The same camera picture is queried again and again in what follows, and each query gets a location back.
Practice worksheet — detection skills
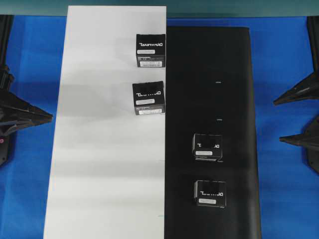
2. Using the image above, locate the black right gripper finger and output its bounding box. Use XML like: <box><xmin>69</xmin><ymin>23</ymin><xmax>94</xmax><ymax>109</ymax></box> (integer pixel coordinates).
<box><xmin>273</xmin><ymin>72</ymin><xmax>319</xmax><ymax>105</ymax></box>
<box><xmin>279</xmin><ymin>121</ymin><xmax>319</xmax><ymax>151</ymax></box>

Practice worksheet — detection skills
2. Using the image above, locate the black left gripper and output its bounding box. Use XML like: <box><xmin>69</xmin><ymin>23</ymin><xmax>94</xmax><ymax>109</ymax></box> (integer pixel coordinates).
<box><xmin>0</xmin><ymin>65</ymin><xmax>53</xmax><ymax>136</ymax></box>

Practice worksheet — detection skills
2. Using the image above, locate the black Dynamixel box top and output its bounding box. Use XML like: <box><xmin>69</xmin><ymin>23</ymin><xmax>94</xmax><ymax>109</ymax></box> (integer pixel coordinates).
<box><xmin>132</xmin><ymin>81</ymin><xmax>165</xmax><ymax>116</ymax></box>

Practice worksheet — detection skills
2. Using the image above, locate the black dynamixel box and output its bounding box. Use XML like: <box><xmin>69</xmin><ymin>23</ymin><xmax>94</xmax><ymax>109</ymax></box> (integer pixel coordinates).
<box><xmin>132</xmin><ymin>81</ymin><xmax>165</xmax><ymax>116</ymax></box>
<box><xmin>192</xmin><ymin>133</ymin><xmax>223</xmax><ymax>162</ymax></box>
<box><xmin>194</xmin><ymin>180</ymin><xmax>227</xmax><ymax>208</ymax></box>

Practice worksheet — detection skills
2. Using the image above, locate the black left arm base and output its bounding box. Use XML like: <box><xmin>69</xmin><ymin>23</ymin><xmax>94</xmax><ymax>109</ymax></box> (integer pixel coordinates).
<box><xmin>0</xmin><ymin>133</ymin><xmax>15</xmax><ymax>167</ymax></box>

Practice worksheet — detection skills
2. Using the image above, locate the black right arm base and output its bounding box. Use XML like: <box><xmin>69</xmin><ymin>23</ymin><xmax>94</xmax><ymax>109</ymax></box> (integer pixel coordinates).
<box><xmin>307</xmin><ymin>148</ymin><xmax>319</xmax><ymax>174</ymax></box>

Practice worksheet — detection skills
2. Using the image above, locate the black base board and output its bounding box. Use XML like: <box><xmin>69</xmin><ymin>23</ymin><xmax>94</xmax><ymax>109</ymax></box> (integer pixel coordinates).
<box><xmin>164</xmin><ymin>26</ymin><xmax>261</xmax><ymax>239</ymax></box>

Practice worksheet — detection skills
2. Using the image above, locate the black Dynamixel box middle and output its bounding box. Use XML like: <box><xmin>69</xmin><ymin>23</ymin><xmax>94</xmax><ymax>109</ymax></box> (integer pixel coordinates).
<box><xmin>192</xmin><ymin>133</ymin><xmax>223</xmax><ymax>162</ymax></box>

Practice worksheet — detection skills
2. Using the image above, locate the white base board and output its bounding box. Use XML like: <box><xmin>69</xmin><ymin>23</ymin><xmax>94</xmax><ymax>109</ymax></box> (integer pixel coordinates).
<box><xmin>43</xmin><ymin>6</ymin><xmax>166</xmax><ymax>239</ymax></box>

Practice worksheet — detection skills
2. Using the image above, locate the black Dynamixel box bottom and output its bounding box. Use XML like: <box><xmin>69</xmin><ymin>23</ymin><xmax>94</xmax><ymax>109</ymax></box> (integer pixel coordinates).
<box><xmin>194</xmin><ymin>180</ymin><xmax>227</xmax><ymax>208</ymax></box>

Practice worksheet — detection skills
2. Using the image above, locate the black box on white base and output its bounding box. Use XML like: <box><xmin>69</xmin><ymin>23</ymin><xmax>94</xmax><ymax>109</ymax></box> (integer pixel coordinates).
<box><xmin>136</xmin><ymin>34</ymin><xmax>166</xmax><ymax>68</ymax></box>

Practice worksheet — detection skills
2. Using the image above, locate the blue table cloth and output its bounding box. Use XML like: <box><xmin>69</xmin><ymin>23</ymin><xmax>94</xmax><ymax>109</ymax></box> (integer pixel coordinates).
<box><xmin>0</xmin><ymin>15</ymin><xmax>319</xmax><ymax>239</ymax></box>

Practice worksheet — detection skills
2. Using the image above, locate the black left frame rail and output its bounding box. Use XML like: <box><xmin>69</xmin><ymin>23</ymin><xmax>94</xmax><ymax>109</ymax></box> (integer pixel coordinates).
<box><xmin>0</xmin><ymin>14</ymin><xmax>14</xmax><ymax>65</ymax></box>

